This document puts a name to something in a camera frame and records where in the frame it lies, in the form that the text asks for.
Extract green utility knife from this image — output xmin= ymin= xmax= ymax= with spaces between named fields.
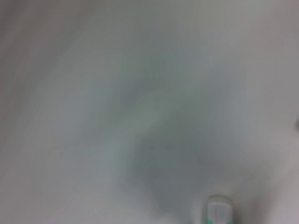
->
xmin=202 ymin=194 xmax=235 ymax=224

